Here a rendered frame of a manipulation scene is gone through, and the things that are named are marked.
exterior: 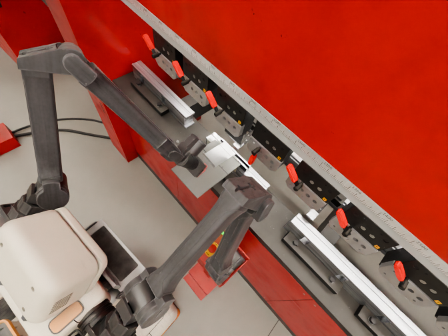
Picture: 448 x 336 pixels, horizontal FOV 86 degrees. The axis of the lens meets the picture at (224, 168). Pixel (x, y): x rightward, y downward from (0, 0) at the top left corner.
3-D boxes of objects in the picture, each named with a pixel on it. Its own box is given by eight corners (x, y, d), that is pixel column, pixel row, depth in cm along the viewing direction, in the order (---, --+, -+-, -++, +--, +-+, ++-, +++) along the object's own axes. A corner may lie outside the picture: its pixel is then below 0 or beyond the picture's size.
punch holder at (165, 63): (156, 63, 113) (151, 28, 99) (171, 57, 116) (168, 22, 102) (175, 81, 109) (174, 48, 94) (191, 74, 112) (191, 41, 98)
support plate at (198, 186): (171, 169, 108) (171, 169, 107) (215, 140, 119) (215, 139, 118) (197, 199, 103) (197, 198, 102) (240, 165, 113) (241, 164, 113)
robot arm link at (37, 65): (11, 31, 53) (6, 39, 46) (83, 43, 60) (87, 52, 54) (38, 191, 75) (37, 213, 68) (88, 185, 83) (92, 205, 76)
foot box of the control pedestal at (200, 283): (183, 278, 177) (183, 276, 166) (209, 254, 187) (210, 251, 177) (201, 301, 171) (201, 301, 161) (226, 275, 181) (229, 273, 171)
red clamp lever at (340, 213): (339, 213, 71) (347, 238, 74) (346, 205, 73) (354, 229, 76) (333, 212, 73) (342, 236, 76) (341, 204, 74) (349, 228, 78)
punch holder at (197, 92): (183, 88, 107) (182, 55, 93) (197, 81, 111) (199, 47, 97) (205, 109, 103) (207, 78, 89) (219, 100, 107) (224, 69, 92)
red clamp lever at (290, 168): (288, 167, 77) (298, 192, 80) (295, 160, 78) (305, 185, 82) (283, 167, 78) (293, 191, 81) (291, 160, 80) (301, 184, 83)
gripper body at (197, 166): (191, 150, 101) (183, 145, 94) (207, 166, 98) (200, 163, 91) (181, 161, 102) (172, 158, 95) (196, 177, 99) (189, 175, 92)
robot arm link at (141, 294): (111, 310, 60) (120, 330, 58) (134, 282, 59) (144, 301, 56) (141, 300, 68) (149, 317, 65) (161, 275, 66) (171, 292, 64)
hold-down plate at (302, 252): (281, 240, 110) (283, 238, 108) (288, 232, 113) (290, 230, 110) (333, 294, 102) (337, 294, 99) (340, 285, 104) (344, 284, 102)
